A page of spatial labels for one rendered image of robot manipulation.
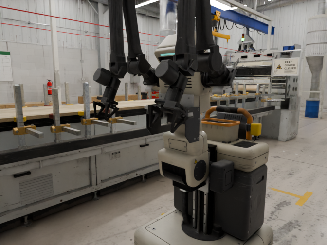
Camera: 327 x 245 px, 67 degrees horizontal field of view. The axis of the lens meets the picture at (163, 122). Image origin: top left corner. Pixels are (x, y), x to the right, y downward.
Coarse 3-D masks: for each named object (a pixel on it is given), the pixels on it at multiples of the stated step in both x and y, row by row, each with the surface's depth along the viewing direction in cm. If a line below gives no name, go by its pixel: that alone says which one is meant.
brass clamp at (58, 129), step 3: (51, 126) 185; (54, 126) 185; (57, 126) 186; (60, 126) 187; (63, 126) 189; (66, 126) 190; (69, 126) 192; (51, 129) 185; (54, 129) 184; (57, 129) 186; (60, 129) 187; (51, 132) 186; (54, 132) 186; (57, 132) 186
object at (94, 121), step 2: (82, 118) 216; (92, 120) 204; (94, 120) 203; (96, 120) 203; (98, 120) 203; (92, 122) 204; (94, 122) 202; (96, 122) 200; (98, 122) 198; (100, 122) 196; (102, 122) 194; (104, 122) 192; (106, 122) 190; (108, 122) 190; (110, 122) 190; (98, 124) 198; (100, 124) 196; (102, 124) 194; (104, 124) 192; (106, 124) 190; (108, 124) 188; (110, 124) 190; (106, 126) 190; (108, 126) 189; (110, 126) 190
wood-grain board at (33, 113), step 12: (12, 108) 243; (24, 108) 243; (36, 108) 243; (48, 108) 243; (60, 108) 243; (72, 108) 243; (96, 108) 243; (120, 108) 250; (132, 108) 261; (0, 120) 177; (12, 120) 182
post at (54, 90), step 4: (52, 88) 182; (56, 88) 183; (52, 92) 183; (56, 92) 183; (52, 96) 184; (56, 96) 183; (52, 100) 184; (56, 100) 184; (56, 104) 184; (56, 108) 184; (56, 112) 185; (56, 116) 185; (56, 120) 185; (56, 124) 186; (60, 132) 188; (56, 136) 187; (60, 136) 189
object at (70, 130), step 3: (63, 129) 187; (66, 129) 183; (69, 129) 179; (72, 129) 178; (75, 129) 178; (69, 132) 180; (72, 132) 176; (75, 132) 173; (78, 132) 172; (78, 135) 172
